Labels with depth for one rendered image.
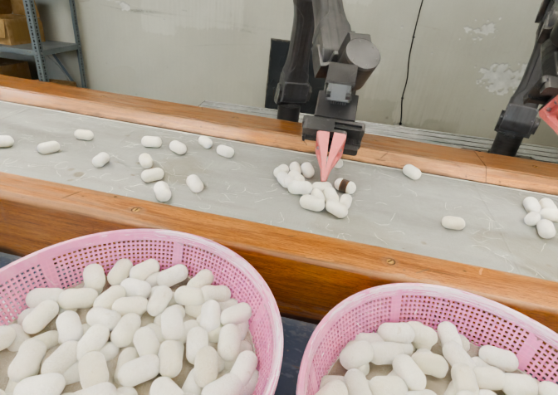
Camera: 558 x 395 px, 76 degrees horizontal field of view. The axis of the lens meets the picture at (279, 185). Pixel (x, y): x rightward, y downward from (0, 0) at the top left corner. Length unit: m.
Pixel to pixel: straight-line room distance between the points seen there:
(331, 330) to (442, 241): 0.25
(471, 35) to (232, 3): 1.53
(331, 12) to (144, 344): 0.62
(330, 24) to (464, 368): 0.57
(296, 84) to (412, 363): 0.74
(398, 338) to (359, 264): 0.08
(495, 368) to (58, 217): 0.48
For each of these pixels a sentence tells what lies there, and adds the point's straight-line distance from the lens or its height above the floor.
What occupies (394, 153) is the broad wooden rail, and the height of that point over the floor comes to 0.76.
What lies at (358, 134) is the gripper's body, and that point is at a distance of 0.62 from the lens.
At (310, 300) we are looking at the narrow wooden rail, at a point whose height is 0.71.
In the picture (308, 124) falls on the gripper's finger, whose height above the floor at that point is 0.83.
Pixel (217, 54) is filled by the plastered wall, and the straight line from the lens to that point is 2.70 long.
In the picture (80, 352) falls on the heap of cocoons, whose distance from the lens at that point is 0.36.
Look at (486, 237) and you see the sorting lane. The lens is 0.59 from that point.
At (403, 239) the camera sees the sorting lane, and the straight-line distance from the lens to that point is 0.52.
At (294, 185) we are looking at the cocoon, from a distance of 0.55.
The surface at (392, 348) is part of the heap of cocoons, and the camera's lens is 0.37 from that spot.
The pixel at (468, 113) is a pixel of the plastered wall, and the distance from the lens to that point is 2.85.
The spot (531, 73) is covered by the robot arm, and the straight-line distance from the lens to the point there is 1.11.
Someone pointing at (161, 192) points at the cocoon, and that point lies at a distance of 0.52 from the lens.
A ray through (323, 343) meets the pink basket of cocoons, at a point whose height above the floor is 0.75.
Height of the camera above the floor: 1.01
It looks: 28 degrees down
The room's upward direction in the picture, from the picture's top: 7 degrees clockwise
